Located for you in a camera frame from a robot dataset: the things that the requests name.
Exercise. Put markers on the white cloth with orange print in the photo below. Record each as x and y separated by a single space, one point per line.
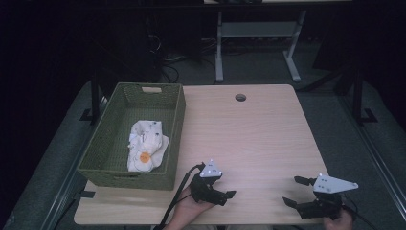
147 140

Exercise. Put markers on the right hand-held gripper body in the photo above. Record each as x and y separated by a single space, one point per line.
332 185

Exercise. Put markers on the black metal stand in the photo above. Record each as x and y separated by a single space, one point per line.
358 96
94 99

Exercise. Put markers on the black table bracket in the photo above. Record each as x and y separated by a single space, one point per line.
86 194

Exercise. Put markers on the white metal desk frame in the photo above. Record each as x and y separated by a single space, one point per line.
255 29

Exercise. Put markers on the person's right hand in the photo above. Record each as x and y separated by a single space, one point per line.
340 224

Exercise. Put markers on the green woven basket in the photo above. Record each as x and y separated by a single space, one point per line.
105 150

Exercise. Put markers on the person's left hand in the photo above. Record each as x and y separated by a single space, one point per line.
185 207

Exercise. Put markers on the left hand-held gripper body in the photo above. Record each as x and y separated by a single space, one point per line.
206 191

